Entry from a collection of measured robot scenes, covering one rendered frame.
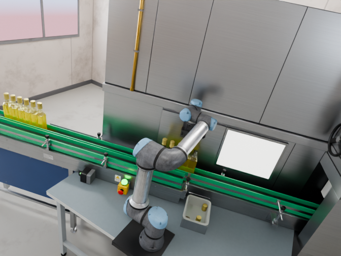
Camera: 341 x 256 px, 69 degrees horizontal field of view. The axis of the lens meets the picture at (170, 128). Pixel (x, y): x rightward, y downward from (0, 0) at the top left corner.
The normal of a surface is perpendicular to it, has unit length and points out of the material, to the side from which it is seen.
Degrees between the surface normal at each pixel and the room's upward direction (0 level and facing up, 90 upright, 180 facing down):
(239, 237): 0
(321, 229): 90
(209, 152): 90
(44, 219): 0
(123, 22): 90
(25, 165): 90
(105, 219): 0
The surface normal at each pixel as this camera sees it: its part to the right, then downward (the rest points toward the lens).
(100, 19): -0.48, 0.37
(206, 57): -0.23, 0.46
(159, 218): 0.32, -0.79
